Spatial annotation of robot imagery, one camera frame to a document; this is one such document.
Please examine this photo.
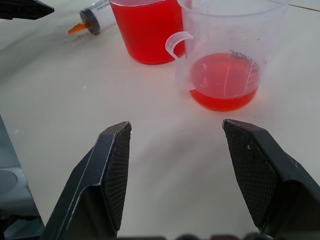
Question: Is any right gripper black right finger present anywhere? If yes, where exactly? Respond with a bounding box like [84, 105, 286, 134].
[222, 118, 320, 240]

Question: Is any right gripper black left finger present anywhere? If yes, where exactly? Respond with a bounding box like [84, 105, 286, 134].
[41, 121, 132, 240]

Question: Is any clear measuring cup with handle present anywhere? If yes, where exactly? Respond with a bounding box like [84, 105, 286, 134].
[165, 0, 294, 112]

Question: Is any beaker of red liquid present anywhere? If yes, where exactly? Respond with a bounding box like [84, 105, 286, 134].
[109, 0, 187, 66]

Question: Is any grey robot body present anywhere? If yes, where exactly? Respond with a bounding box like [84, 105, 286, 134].
[0, 113, 46, 240]

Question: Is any clear syringe with orange tip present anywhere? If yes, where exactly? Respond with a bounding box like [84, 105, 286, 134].
[67, 0, 117, 36]

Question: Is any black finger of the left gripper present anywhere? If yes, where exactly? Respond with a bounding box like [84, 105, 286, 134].
[0, 0, 55, 21]

